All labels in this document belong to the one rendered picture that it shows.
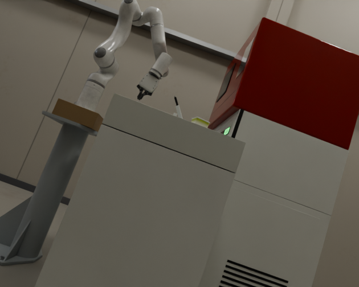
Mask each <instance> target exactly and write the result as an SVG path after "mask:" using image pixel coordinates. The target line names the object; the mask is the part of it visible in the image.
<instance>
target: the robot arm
mask: <svg viewBox="0 0 359 287"><path fill-rule="evenodd" d="M148 22H150V31H151V37H152V45H153V50H154V55H155V58H156V62H155V63H154V64H153V66H152V68H151V69H150V71H149V73H147V74H146V75H145V76H144V77H143V78H142V80H141V81H140V82H139V84H138V85H137V88H138V89H139V90H140V93H139V94H138V96H137V99H138V100H140V99H142V98H143V96H145V95H150V96H151V95H152V94H153V92H154V91H155V89H156V88H157V86H158V83H159V79H162V77H166V76H167V75H168V73H169V66H170V64H171V62H172V61H173V59H172V57H171V56H170V55H168V53H167V49H166V40H165V30H164V21H163V16H162V12H161V10H160V9H158V8H156V7H153V6H150V7H147V8H146V9H145V11H144V12H141V10H140V7H139V5H138V3H137V1H136V0H123V1H122V3H121V5H120V9H119V18H118V21H117V25H116V27H115V29H114V31H113V33H112V34H111V36H110V37H109V38H108V39H107V40H105V41H104V42H102V44H100V45H99V46H98V47H97V48H96V49H95V51H94V53H93V58H94V60H95V62H96V63H97V65H98V66H99V67H100V68H99V70H98V71H97V72H94V73H91V74H90V75H89V76H88V79H87V81H86V82H85V85H84V87H83V89H82V92H81V94H80V96H79V98H78V100H77V102H76V101H75V102H74V104H75V105H78V106H81V107H83V108H86V109H89V110H91V111H93V112H94V111H95V109H96V107H97V105H98V103H99V101H100V98H101V96H102V94H103V92H104V89H105V87H106V85H107V83H108V82H109V81H110V80H111V79H112V78H114V77H115V76H116V75H117V73H118V71H119V63H118V61H117V59H116V58H115V56H114V53H115V51H116V50H117V49H118V48H120V47H122V46H123V45H124V43H125V42H126V40H127V38H128V36H129V34H130V31H131V28H132V25H134V26H142V25H144V24H146V23H148ZM143 90H144V91H145V92H144V93H143V94H142V92H143Z"/></svg>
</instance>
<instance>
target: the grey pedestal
mask: <svg viewBox="0 0 359 287"><path fill-rule="evenodd" d="M42 114H43V115H45V116H47V117H49V118H51V119H53V120H54V121H56V122H58V123H60V124H62V125H63V126H62V128H61V130H60V133H59V135H58V137H57V139H56V142H55V144H54V147H53V149H52V151H51V154H50V156H49V158H48V160H47V163H46V165H45V167H44V170H43V172H42V174H41V176H40V179H39V182H38V184H37V186H36V188H35V191H34V193H33V195H32V196H31V197H29V198H28V199H26V200H25V201H24V202H22V203H21V204H19V205H17V206H16V207H14V208H13V209H12V210H10V211H9V212H7V213H5V214H4V215H2V216H1V217H0V265H14V264H27V263H33V262H35V261H37V260H38V259H40V258H41V257H42V256H43V254H42V249H41V247H42V245H43V243H44V240H45V238H46V236H47V233H48V230H49V229H50V226H51V223H52V221H53V219H54V216H55V214H56V211H57V209H58V207H59V204H60V202H61V199H62V197H63V195H64V192H65V190H66V187H67V185H68V183H69V180H70V178H71V175H72V173H73V171H74V168H75V166H76V163H77V161H78V159H79V156H80V153H81V151H82V149H83V146H84V144H85V142H86V139H87V137H88V135H92V136H97V134H98V132H97V131H95V130H92V129H90V128H88V127H86V126H84V125H81V124H79V123H77V122H74V121H71V120H68V119H66V118H63V117H60V116H57V115H55V114H52V113H49V112H46V111H44V110H43V111H42Z"/></svg>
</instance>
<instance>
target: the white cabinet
mask: <svg viewBox="0 0 359 287"><path fill-rule="evenodd" d="M234 178H235V174H234V173H231V172H229V171H226V170H224V169H221V168H218V167H216V166H213V165H210V164H208V163H205V162H202V161H199V160H197V159H194V158H191V157H188V156H186V155H183V154H181V153H178V152H176V151H172V150H170V149H167V148H165V147H162V146H159V145H156V144H154V143H151V142H148V141H146V140H142V139H140V138H137V137H135V136H132V135H130V134H127V133H124V132H121V131H119V130H116V129H113V128H110V127H108V126H105V125H102V124H101V126H100V129H99V131H98V134H97V136H96V138H95V141H94V143H93V146H92V148H91V151H90V153H89V156H88V158H87V160H86V163H85V165H84V168H83V170H82V172H81V175H80V178H79V180H78V182H77V185H76V187H75V190H74V192H73V194H72V197H71V200H70V202H69V204H68V207H67V209H66V212H65V214H64V216H63V219H62V222H61V224H60V226H59V229H58V231H57V233H56V236H55V238H54V241H53V243H52V246H51V248H50V251H49V253H48V255H47V258H46V260H45V262H44V265H43V268H42V270H41V272H40V275H39V277H38V280H37V282H36V284H35V287H199V283H200V280H201V277H202V274H203V271H204V268H205V265H206V262H207V259H208V256H209V253H210V250H211V247H212V244H213V241H214V238H215V235H216V232H217V229H218V226H219V223H220V220H221V217H222V214H223V210H224V208H225V205H226V202H227V198H228V196H229V193H230V190H231V186H232V183H233V181H234Z"/></svg>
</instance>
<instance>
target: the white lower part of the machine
mask: <svg viewBox="0 0 359 287"><path fill-rule="evenodd" d="M330 219H331V216H330V215H327V214H325V213H322V212H319V211H316V210H314V209H311V208H309V207H306V206H303V205H300V204H298V203H295V202H292V201H290V200H287V199H284V198H281V197H279V196H276V195H273V194H270V193H268V192H265V191H263V190H260V189H257V188H254V187H252V186H249V185H247V184H244V183H241V182H238V181H235V180H234V181H233V183H232V186H231V190H230V193H229V196H228V198H227V202H226V205H225V208H224V210H223V214H222V217H221V220H220V223H219V226H218V229H217V232H216V235H215V238H214V241H213V244H212V247H211V250H210V253H209V256H208V259H207V262H206V265H205V268H204V271H203V274H202V277H201V280H200V283H199V287H312V284H313V280H314V277H315V273H316V269H317V266H318V263H319V259H320V255H321V251H322V248H323V244H324V240H325V237H326V234H327V230H328V226H329V222H330Z"/></svg>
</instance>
